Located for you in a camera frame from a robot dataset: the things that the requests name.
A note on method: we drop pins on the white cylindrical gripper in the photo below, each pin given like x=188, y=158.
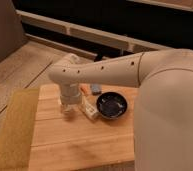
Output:
x=70, y=95

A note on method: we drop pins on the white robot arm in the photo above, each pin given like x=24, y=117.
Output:
x=163, y=108

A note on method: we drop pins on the orange carrot toy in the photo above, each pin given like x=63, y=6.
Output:
x=84, y=89

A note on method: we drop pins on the white cup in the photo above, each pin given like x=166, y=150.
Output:
x=68, y=110

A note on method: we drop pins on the white tube bottle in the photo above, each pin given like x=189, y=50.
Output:
x=88, y=109

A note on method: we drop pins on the blue sponge block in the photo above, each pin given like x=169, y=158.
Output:
x=95, y=89

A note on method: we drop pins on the black bowl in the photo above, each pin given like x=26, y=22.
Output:
x=111, y=105

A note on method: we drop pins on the wooden cutting board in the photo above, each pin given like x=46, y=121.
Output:
x=72, y=142

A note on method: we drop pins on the yellow-green mat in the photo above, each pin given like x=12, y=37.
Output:
x=17, y=130

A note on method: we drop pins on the grey cabinet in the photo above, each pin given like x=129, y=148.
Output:
x=12, y=35

